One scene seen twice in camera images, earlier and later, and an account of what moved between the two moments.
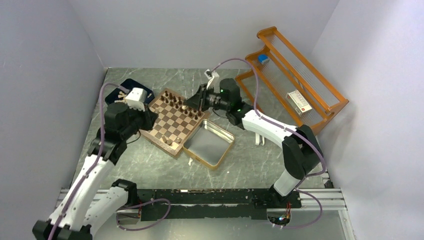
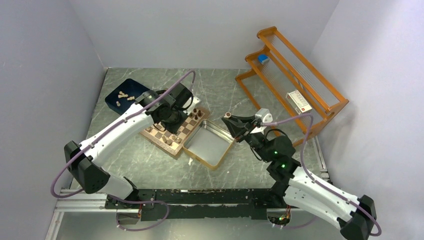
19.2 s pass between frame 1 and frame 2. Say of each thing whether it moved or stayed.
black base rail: stayed
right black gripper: moved
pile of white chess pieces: stayed
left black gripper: moved
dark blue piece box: stayed
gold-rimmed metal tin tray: stayed
